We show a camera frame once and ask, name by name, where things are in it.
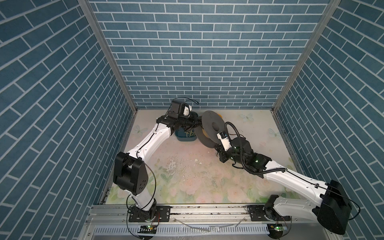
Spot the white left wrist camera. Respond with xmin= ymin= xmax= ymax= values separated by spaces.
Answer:
xmin=183 ymin=104 xmax=192 ymax=117

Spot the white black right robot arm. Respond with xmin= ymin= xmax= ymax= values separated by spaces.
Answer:
xmin=209 ymin=122 xmax=353 ymax=235

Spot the aluminium corner post right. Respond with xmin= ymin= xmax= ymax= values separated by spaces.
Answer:
xmin=271 ymin=0 xmax=341 ymax=114

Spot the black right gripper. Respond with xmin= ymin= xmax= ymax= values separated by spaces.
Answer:
xmin=213 ymin=143 xmax=246 ymax=167

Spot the aluminium corner post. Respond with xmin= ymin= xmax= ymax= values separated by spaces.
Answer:
xmin=78 ymin=0 xmax=138 ymax=114
xmin=271 ymin=0 xmax=341 ymax=114

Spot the aluminium front rail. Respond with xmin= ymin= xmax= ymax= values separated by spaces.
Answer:
xmin=79 ymin=204 xmax=343 ymax=240

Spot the dark grey perforated spool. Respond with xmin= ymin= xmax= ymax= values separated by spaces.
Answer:
xmin=195 ymin=111 xmax=225 ymax=149

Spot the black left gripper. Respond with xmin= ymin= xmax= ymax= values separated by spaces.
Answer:
xmin=176 ymin=112 xmax=203 ymax=131

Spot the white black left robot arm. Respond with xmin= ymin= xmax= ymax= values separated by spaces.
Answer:
xmin=113 ymin=100 xmax=200 ymax=222

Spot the dark teal plastic bin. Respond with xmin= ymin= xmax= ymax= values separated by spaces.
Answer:
xmin=175 ymin=112 xmax=199 ymax=142

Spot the aluminium corner post left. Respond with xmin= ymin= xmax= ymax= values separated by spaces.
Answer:
xmin=78 ymin=0 xmax=138 ymax=114

